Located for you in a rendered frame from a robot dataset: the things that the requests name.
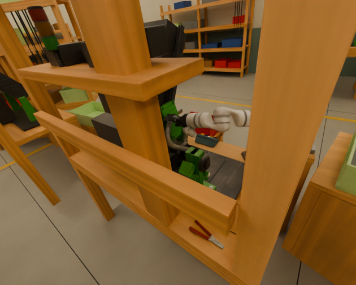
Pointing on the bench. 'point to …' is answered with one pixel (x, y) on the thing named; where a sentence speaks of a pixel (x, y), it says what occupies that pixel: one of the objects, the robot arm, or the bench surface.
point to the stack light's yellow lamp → (44, 29)
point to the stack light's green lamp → (50, 43)
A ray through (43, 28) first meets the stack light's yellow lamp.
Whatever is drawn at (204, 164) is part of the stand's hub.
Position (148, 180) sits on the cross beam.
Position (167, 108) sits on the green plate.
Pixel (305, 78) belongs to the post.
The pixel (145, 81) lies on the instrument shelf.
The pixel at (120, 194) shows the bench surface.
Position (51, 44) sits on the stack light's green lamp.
